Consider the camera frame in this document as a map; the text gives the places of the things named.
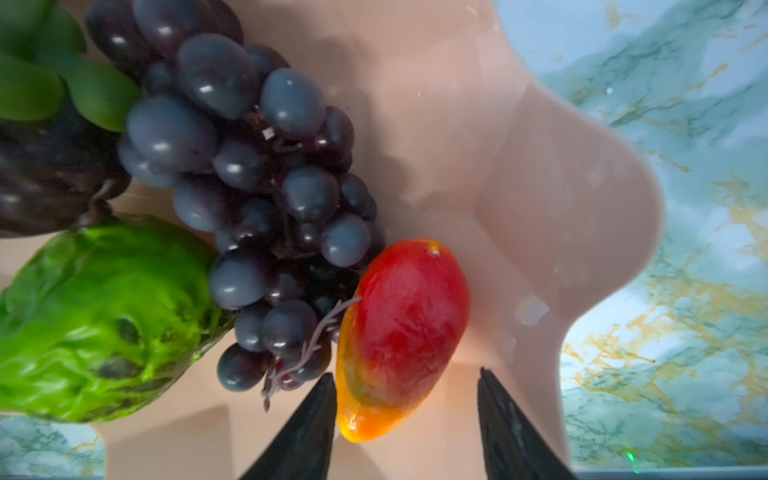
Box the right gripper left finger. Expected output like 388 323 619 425
241 373 337 480

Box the red yellow peach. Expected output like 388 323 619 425
336 239 471 443

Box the dark mangosteen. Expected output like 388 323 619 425
1 1 140 238

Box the aluminium front rail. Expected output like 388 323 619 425
575 466 768 480

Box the pink scalloped fruit plate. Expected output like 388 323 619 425
0 0 666 480

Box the purple grape bunch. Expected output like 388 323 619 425
85 1 385 400

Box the green apple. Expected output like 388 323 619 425
1 214 234 423

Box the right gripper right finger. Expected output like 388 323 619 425
477 368 576 480

